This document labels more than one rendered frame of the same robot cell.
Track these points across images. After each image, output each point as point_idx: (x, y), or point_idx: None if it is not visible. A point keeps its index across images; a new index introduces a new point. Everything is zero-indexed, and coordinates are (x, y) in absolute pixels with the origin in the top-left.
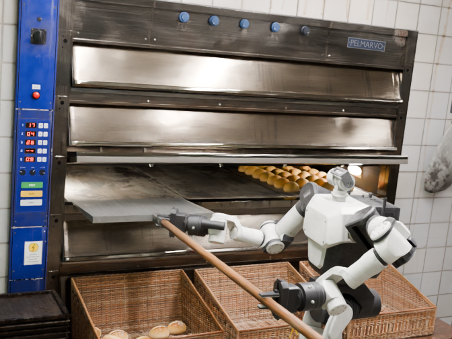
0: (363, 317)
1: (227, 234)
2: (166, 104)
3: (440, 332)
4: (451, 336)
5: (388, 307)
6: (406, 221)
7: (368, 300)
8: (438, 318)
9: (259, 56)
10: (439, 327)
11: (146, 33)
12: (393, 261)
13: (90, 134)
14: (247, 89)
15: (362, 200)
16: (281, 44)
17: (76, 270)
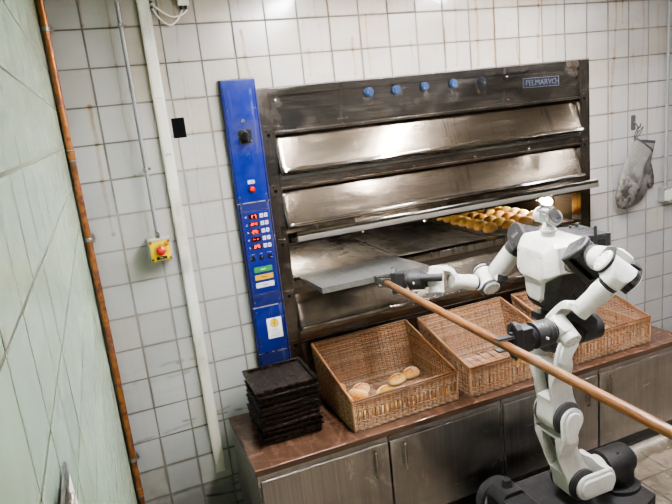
0: (589, 339)
1: None
2: (366, 174)
3: (657, 338)
4: (669, 341)
5: None
6: None
7: (591, 323)
8: (651, 325)
9: (443, 114)
10: (655, 333)
11: (338, 114)
12: (622, 287)
13: (305, 215)
14: (437, 146)
15: (570, 231)
16: (461, 98)
17: (313, 335)
